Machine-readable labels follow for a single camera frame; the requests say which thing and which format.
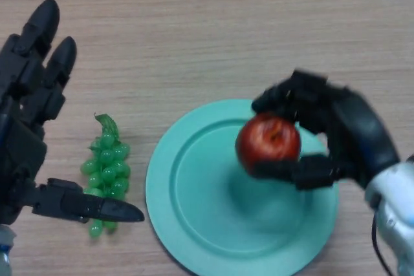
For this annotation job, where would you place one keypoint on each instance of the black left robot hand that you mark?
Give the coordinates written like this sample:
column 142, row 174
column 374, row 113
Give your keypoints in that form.
column 22, row 146

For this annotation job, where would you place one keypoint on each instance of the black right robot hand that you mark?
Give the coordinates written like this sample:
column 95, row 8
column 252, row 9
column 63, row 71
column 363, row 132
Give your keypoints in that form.
column 349, row 140

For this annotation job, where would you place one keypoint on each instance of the red apple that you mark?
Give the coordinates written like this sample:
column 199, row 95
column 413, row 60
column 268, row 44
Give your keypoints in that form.
column 266, row 138

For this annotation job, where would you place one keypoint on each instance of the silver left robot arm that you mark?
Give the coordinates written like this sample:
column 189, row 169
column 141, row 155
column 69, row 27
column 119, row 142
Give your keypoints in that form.
column 4, row 250

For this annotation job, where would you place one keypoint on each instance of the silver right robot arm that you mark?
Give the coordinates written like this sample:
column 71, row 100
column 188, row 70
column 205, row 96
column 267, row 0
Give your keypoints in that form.
column 393, row 208

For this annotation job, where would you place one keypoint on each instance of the green round plate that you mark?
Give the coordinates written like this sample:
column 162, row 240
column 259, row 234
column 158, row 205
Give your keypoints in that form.
column 207, row 198

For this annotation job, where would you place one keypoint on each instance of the green plastic grape bunch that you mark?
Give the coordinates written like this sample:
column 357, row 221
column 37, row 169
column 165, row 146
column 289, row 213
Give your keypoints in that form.
column 108, row 166

